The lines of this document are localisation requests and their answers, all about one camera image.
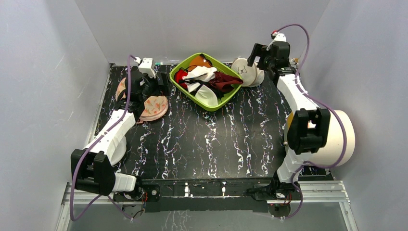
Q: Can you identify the dark red bra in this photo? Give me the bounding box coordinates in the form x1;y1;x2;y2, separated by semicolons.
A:
208;72;243;93

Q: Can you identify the red garment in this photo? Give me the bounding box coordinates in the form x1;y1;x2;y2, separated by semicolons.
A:
175;68;188;90

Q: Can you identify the pink floral laundry bag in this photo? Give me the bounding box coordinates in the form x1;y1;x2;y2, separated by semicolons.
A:
115;77;169;124

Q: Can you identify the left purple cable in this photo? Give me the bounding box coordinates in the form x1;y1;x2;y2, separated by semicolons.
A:
69;54;141;222

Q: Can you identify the pale green bra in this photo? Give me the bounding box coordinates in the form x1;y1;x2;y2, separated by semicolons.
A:
194;84;218;107

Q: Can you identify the white cylindrical drum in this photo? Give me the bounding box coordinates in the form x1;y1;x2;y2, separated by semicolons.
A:
284;109;356;169

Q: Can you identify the orange bra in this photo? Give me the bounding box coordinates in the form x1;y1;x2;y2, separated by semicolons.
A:
187;54;213;72

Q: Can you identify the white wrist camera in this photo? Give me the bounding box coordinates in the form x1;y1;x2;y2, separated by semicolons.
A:
271;31;287;43
138;58;156;78

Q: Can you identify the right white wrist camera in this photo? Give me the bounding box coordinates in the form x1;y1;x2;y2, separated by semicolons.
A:
271;31;287;43

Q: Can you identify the aluminium frame rail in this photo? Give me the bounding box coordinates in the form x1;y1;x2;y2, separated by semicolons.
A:
56;178;358;231

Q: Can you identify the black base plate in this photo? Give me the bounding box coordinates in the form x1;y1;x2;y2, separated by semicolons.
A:
114;178;300;212

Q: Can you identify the white mesh laundry bag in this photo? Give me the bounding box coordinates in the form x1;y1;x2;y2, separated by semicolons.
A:
230;58;265;87

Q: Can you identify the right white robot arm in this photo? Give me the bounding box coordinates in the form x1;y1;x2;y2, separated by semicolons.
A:
247;41;331;199

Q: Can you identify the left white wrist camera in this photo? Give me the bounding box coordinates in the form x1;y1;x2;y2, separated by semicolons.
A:
138;58;156;78

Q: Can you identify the green plastic basket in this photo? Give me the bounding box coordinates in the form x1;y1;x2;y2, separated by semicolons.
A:
170;53;243;112

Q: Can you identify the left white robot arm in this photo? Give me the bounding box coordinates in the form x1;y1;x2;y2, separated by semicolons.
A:
71;69;171;200

